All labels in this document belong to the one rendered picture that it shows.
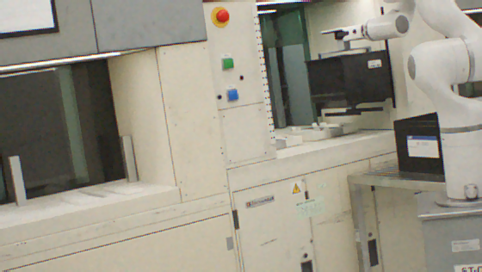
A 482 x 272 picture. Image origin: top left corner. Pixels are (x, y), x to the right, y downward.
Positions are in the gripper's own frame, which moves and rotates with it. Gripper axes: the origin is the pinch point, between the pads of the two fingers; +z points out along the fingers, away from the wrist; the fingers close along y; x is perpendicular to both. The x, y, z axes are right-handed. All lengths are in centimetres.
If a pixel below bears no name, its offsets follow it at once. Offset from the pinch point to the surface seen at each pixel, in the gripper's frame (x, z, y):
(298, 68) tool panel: -11, 65, 25
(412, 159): -45, -34, -5
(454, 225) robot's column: -53, -84, -41
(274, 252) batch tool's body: -69, -10, -48
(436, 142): -39, -46, -6
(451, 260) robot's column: -62, -83, -42
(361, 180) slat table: -50, -19, -16
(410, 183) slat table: -50, -43, -15
